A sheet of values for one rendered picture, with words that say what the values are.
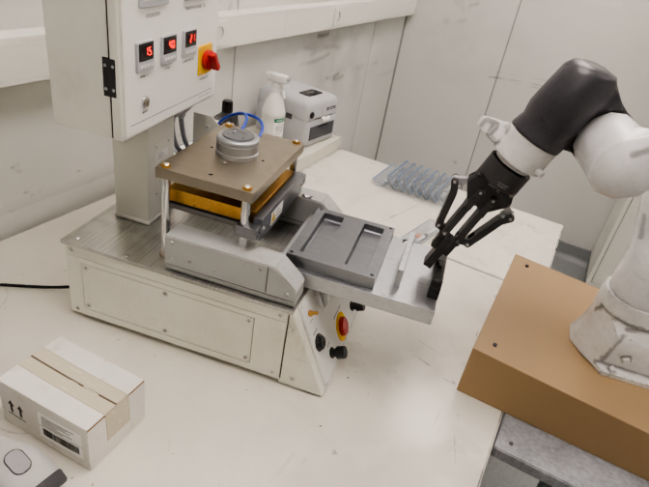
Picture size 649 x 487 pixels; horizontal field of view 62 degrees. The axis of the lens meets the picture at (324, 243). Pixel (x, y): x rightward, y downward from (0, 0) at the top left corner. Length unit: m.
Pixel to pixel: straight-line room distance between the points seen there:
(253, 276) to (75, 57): 0.44
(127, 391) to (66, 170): 0.78
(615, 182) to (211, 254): 0.63
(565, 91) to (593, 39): 2.35
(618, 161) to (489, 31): 2.49
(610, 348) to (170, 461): 0.81
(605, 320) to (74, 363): 0.94
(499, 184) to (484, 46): 2.42
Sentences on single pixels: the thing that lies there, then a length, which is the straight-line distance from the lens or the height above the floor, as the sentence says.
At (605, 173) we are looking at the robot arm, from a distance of 0.85.
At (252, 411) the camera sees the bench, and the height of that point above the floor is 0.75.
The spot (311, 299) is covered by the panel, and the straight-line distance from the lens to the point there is 1.01.
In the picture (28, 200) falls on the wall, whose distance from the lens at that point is 1.51.
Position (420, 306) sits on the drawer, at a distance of 0.95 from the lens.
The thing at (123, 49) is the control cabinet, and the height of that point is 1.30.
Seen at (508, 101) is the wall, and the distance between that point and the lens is 3.31.
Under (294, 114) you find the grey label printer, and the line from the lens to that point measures 1.96.
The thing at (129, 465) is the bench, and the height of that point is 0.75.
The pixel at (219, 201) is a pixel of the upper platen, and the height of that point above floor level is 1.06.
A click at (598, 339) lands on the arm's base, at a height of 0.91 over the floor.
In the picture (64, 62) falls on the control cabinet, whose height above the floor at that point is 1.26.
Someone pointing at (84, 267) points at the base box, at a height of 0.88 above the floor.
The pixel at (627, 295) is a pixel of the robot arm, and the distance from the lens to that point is 1.12.
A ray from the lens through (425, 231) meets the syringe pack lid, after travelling 1.62.
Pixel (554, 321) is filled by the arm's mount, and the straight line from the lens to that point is 1.24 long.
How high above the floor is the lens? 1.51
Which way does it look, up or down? 31 degrees down
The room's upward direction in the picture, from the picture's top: 10 degrees clockwise
